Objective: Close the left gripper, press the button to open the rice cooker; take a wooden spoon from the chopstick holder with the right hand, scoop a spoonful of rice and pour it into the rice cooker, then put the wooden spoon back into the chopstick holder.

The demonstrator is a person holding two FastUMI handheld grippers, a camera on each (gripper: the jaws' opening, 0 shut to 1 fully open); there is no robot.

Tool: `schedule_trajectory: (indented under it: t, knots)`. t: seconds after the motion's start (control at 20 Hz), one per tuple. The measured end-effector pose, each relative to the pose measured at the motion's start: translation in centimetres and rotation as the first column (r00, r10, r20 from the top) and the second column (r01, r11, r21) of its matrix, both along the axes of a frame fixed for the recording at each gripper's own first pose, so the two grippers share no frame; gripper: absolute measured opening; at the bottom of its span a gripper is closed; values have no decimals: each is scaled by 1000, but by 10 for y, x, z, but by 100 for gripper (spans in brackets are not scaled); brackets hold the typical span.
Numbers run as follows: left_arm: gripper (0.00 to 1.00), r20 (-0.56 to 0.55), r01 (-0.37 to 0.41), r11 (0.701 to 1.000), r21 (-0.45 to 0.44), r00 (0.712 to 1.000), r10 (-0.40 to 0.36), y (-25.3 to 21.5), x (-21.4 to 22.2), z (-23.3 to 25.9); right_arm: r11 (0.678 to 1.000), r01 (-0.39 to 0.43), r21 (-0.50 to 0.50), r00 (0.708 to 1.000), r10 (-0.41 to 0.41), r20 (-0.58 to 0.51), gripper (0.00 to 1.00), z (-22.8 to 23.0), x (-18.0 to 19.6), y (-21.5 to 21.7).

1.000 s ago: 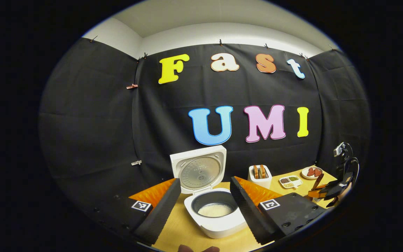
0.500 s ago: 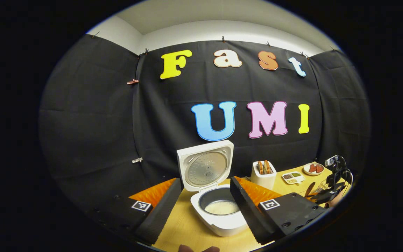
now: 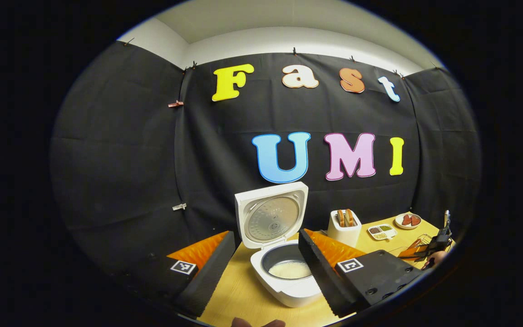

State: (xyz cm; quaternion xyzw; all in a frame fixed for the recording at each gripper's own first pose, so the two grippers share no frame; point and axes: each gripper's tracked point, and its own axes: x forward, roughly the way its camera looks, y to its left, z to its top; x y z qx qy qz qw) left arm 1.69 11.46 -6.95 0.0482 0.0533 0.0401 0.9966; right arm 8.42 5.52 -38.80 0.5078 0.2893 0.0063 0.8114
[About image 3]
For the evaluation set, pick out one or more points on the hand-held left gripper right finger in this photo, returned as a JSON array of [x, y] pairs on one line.
[[320, 277]]

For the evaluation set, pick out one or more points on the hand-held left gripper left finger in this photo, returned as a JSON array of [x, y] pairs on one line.
[[209, 277]]

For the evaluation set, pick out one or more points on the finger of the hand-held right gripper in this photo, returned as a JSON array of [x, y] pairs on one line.
[[413, 252]]

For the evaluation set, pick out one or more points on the white rice cooker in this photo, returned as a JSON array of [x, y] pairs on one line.
[[273, 218]]

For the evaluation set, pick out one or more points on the white round plate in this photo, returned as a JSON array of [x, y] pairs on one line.
[[407, 225]]

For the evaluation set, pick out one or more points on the red meat slice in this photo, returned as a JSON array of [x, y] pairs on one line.
[[416, 220], [407, 220]]

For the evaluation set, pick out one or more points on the white divided dish with beans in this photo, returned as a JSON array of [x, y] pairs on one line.
[[382, 232]]

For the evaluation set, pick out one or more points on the white toaster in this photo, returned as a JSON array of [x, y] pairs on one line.
[[344, 236]]

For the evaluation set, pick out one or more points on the toast bread slice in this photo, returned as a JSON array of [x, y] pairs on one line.
[[340, 219], [350, 218]]

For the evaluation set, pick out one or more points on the black backdrop cloth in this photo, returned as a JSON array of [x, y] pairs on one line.
[[120, 150]]

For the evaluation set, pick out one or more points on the pink clothes peg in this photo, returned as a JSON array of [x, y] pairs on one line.
[[175, 104]]

